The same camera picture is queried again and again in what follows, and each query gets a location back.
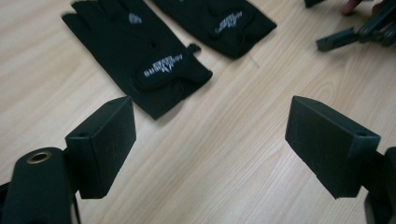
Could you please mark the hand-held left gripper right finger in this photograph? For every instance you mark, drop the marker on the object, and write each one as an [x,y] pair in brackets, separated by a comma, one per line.
[327,146]

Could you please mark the black glove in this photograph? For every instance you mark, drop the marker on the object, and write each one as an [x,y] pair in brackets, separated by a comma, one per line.
[134,53]
[224,28]

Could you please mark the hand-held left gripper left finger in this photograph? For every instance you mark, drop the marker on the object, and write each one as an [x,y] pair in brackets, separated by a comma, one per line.
[102,146]

